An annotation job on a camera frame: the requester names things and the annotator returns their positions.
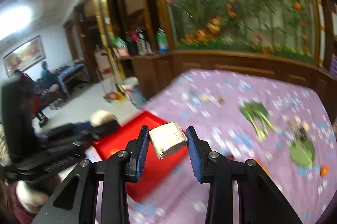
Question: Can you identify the tiny orange kumquat far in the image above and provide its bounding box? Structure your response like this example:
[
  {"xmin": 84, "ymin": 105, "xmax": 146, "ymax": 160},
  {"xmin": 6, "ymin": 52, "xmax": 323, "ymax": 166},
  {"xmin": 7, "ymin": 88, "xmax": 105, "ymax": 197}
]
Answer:
[{"xmin": 320, "ymin": 165, "xmax": 329, "ymax": 177}]

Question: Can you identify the square beige sugarcane chunk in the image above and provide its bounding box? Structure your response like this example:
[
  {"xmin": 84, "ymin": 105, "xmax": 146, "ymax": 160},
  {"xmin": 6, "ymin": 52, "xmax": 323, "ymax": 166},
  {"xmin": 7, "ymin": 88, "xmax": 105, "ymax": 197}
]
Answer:
[{"xmin": 149, "ymin": 122, "xmax": 188, "ymax": 160}]

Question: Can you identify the green bok choy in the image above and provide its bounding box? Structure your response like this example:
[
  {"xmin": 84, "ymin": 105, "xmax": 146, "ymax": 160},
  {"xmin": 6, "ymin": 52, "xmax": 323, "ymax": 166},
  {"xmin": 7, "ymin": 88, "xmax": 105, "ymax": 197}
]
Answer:
[{"xmin": 239, "ymin": 102, "xmax": 276, "ymax": 141}]

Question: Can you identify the red broom and dustpan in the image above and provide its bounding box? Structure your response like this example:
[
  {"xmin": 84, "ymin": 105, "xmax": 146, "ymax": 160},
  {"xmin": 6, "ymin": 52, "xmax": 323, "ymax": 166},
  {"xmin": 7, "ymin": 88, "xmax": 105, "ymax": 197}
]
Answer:
[{"xmin": 103, "ymin": 82, "xmax": 126, "ymax": 103}]

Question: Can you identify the small beige sugarcane piece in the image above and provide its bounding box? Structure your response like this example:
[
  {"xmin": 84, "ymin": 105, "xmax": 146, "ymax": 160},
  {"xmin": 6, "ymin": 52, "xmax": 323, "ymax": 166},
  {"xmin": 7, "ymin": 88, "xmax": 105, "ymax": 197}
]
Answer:
[{"xmin": 199, "ymin": 94, "xmax": 210, "ymax": 103}]

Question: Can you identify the green leaf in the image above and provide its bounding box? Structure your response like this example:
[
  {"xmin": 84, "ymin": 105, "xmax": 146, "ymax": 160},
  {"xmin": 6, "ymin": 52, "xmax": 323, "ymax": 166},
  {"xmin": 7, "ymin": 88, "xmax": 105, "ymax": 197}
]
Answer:
[{"xmin": 289, "ymin": 138, "xmax": 316, "ymax": 167}]

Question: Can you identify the person left hand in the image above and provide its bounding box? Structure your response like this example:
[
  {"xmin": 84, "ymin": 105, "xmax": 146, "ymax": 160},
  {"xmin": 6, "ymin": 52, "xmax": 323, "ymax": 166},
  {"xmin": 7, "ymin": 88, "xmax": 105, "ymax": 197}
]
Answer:
[{"xmin": 90, "ymin": 110, "xmax": 117, "ymax": 127}]

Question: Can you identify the seated person in teal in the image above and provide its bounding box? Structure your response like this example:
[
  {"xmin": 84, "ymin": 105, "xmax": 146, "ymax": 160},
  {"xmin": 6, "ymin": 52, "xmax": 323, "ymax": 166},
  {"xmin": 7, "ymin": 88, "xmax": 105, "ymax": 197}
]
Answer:
[{"xmin": 41, "ymin": 61, "xmax": 60, "ymax": 92}]

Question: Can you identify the glass flower display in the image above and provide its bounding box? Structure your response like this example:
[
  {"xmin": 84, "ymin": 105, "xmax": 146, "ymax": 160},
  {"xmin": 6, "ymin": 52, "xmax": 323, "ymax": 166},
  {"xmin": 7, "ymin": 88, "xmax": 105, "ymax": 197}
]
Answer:
[{"xmin": 166, "ymin": 0, "xmax": 315, "ymax": 63}]

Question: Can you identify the purple floral tablecloth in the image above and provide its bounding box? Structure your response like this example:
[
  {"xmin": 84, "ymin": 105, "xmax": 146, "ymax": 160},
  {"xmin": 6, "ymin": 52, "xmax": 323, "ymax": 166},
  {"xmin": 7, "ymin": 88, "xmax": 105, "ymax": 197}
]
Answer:
[{"xmin": 86, "ymin": 68, "xmax": 337, "ymax": 224}]

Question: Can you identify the wooden cabinet counter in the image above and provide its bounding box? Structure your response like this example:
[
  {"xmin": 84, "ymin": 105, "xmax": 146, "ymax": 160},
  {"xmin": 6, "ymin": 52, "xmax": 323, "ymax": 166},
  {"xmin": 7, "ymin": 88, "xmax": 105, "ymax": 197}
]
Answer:
[{"xmin": 129, "ymin": 50, "xmax": 336, "ymax": 121}]

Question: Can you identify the framed wall painting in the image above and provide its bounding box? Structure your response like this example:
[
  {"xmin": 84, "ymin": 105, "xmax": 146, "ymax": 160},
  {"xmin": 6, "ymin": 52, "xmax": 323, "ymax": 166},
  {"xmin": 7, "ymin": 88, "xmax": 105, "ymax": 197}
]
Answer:
[{"xmin": 3, "ymin": 36, "xmax": 46, "ymax": 78}]

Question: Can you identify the red shallow box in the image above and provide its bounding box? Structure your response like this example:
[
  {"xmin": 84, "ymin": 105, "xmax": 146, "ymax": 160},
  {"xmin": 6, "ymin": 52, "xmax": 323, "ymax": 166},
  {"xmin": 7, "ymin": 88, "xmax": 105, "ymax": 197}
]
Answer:
[{"xmin": 93, "ymin": 111, "xmax": 187, "ymax": 202}]

